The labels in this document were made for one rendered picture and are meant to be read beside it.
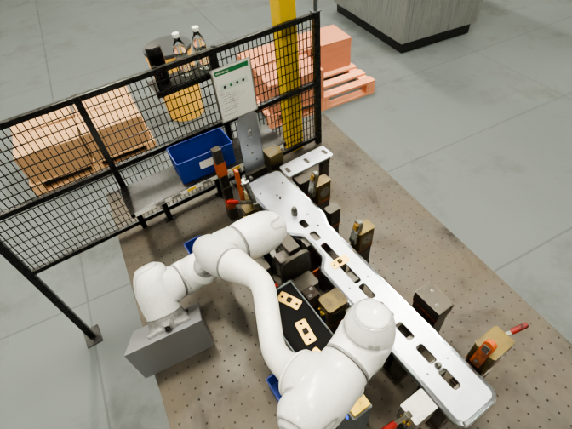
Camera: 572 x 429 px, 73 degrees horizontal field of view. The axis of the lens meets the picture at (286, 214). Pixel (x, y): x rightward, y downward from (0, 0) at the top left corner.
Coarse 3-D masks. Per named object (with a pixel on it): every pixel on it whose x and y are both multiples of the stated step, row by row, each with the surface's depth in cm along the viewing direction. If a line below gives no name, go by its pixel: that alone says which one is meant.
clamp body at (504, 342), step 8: (496, 328) 132; (488, 336) 131; (496, 336) 130; (504, 336) 130; (480, 344) 129; (504, 344) 128; (512, 344) 128; (472, 352) 133; (496, 352) 127; (504, 352) 127; (488, 360) 128; (496, 360) 126; (480, 368) 133; (488, 368) 130; (456, 384) 154
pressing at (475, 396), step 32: (256, 192) 194; (288, 192) 192; (288, 224) 179; (320, 224) 177; (320, 256) 166; (352, 256) 164; (352, 288) 154; (384, 288) 153; (416, 320) 143; (416, 352) 135; (448, 352) 134; (448, 384) 127; (480, 384) 126; (448, 416) 121
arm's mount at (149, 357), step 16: (192, 320) 160; (144, 336) 163; (160, 336) 155; (176, 336) 156; (192, 336) 161; (208, 336) 166; (128, 352) 150; (144, 352) 153; (160, 352) 158; (176, 352) 164; (192, 352) 170; (144, 368) 160; (160, 368) 166
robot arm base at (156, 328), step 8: (176, 312) 162; (184, 312) 167; (160, 320) 159; (168, 320) 159; (176, 320) 161; (184, 320) 160; (152, 328) 160; (160, 328) 159; (168, 328) 159; (152, 336) 156
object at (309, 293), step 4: (308, 288) 144; (312, 288) 144; (304, 292) 143; (308, 292) 143; (312, 292) 143; (316, 292) 142; (304, 296) 143; (308, 296) 142; (312, 296) 141; (316, 296) 142; (308, 300) 141; (312, 300) 142; (316, 300) 144; (312, 304) 144; (316, 304) 146; (316, 308) 149
